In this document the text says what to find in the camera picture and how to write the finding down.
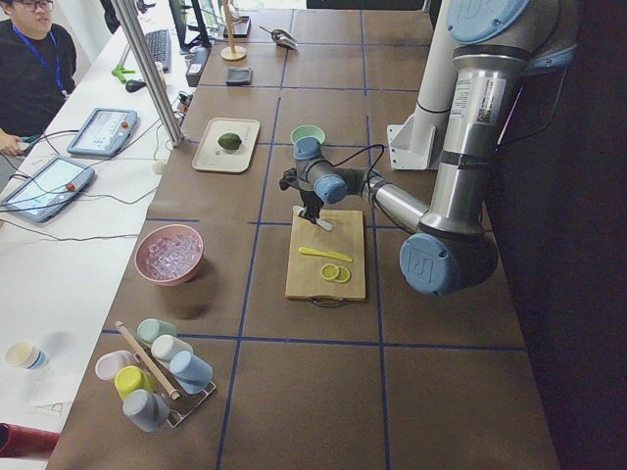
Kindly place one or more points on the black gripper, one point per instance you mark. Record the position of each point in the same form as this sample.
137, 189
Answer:
310, 201

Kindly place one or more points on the white spoon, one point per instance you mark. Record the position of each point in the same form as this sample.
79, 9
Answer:
324, 224

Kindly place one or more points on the mint green bowl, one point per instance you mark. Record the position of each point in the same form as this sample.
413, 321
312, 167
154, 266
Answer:
307, 130

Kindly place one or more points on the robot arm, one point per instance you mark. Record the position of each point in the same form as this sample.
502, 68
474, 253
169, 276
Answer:
479, 52

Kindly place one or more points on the pink bowl with ice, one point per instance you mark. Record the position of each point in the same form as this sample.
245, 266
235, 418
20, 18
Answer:
170, 255

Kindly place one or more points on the yellow plastic knife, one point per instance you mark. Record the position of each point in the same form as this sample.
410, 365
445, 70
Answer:
307, 251

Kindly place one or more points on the wooden cutting board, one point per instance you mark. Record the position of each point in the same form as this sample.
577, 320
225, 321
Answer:
303, 281

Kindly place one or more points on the lemon slice lower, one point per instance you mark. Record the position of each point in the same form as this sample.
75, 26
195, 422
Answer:
344, 275

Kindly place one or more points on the white tray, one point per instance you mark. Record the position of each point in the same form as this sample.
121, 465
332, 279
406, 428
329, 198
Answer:
209, 156

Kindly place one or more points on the green avocado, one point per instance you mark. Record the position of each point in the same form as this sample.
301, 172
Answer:
230, 141

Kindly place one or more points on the grey folded cloth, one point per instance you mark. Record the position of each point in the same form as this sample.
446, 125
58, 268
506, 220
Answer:
239, 76

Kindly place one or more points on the wooden mug stand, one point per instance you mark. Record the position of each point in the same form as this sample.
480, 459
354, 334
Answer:
232, 52

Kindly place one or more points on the steel scoop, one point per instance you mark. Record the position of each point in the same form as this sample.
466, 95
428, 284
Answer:
281, 37

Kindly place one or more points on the white cup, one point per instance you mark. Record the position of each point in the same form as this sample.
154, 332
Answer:
166, 346

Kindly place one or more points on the blue cup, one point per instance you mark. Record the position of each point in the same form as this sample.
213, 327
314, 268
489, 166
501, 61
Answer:
191, 372

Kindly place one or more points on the green cup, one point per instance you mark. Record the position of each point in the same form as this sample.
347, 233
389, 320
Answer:
150, 329

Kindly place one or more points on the teach pendant far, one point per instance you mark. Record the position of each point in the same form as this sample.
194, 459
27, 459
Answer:
104, 133

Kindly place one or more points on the teach pendant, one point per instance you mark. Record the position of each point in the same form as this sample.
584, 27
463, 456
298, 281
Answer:
41, 196
104, 133

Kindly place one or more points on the black keyboard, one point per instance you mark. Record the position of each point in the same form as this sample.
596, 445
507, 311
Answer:
158, 43

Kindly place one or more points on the yellow cup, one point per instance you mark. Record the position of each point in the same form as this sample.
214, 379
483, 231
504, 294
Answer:
132, 378

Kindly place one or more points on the pink cup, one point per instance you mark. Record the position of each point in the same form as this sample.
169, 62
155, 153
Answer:
109, 364

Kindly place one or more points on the grey cup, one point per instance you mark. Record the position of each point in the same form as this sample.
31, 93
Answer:
146, 410

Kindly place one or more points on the teach pendant near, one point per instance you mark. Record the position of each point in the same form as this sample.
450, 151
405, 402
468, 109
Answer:
41, 196

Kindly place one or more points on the person in black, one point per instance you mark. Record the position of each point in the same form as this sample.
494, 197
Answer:
38, 62

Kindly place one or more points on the paper cup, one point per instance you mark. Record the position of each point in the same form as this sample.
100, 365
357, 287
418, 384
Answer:
25, 355

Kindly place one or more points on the red object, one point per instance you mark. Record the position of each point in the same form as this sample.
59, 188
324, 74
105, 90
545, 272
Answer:
27, 443

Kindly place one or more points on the white pillar mount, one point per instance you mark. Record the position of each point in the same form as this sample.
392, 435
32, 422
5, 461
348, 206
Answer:
417, 143

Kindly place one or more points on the aluminium frame post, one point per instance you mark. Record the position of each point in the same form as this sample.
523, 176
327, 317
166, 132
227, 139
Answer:
131, 27

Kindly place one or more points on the cup rack with wooden handle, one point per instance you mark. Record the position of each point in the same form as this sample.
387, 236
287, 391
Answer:
181, 403

